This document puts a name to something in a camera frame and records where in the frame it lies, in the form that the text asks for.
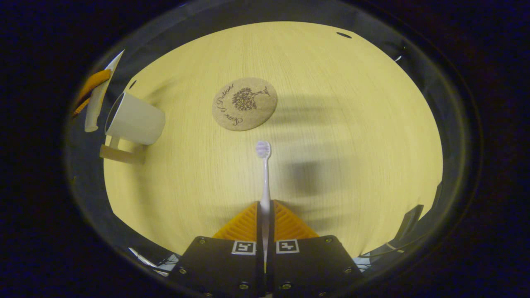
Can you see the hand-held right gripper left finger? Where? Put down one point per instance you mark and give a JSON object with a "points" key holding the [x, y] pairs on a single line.
{"points": [[223, 269]]}

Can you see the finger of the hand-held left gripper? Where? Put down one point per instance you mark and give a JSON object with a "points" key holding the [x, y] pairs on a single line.
{"points": [[81, 107], [95, 82]]}

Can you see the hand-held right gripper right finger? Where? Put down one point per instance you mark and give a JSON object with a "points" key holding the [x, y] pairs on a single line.
{"points": [[310, 269]]}

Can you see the white toothpaste tube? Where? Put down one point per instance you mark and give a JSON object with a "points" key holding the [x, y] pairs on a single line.
{"points": [[97, 103]]}

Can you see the white toothbrush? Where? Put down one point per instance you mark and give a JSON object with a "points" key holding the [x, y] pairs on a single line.
{"points": [[265, 182]]}

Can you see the round cork coaster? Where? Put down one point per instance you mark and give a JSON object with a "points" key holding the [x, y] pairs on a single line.
{"points": [[244, 105]]}

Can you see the light wooden desktop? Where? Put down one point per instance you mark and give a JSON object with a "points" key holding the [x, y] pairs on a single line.
{"points": [[352, 145]]}

